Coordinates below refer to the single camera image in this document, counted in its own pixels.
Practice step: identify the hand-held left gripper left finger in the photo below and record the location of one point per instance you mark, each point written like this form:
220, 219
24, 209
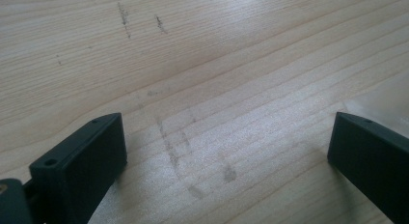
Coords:
80, 166

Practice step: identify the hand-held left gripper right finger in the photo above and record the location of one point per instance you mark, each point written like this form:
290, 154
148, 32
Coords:
373, 153

